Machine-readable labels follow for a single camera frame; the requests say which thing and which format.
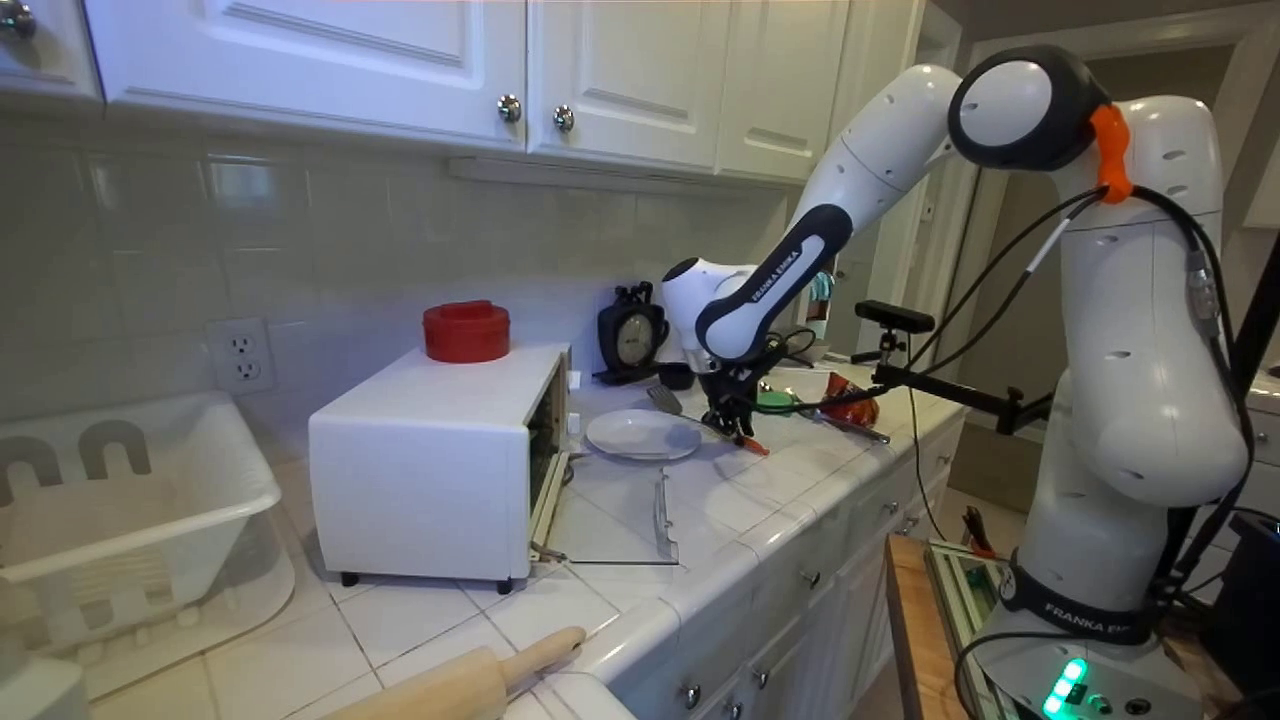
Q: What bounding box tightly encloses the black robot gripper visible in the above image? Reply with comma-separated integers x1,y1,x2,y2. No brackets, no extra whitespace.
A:
696,357,767,449

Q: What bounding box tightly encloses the red chips bag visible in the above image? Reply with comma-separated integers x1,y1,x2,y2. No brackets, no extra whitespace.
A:
816,368,888,439

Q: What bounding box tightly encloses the small colourful bottle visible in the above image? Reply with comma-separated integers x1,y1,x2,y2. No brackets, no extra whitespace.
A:
800,268,841,353

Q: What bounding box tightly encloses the white base cabinet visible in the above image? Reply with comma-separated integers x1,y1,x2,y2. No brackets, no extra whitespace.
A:
606,395,973,720

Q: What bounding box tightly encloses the wooden table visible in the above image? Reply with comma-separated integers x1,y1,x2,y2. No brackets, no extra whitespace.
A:
880,530,1016,720

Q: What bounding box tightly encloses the red round container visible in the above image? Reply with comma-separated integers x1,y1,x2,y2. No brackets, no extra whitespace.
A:
419,295,517,368

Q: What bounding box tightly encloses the white toaster oven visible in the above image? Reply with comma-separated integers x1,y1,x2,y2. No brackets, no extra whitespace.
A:
304,339,684,597

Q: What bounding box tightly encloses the wooden rolling pin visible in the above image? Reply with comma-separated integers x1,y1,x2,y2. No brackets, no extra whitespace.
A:
324,618,591,720

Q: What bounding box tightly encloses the clear drain tray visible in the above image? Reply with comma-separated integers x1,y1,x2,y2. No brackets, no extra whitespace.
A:
0,530,304,702

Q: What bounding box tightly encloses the white plastic dish rack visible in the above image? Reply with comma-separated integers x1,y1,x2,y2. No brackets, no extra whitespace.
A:
0,391,288,655

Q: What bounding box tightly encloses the black camera on stand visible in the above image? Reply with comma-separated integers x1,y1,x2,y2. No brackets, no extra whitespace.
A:
851,295,1053,439

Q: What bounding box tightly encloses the orange cable clip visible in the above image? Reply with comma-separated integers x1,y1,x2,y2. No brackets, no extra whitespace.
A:
1085,98,1139,208

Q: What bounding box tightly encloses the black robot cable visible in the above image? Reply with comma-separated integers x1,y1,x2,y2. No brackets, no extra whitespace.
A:
916,180,1263,405

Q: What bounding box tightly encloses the white wall outlet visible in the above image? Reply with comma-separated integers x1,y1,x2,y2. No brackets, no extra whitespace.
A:
211,317,276,391

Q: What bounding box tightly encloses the white wall cabinet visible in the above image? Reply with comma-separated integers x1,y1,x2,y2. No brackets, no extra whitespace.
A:
0,0,934,186

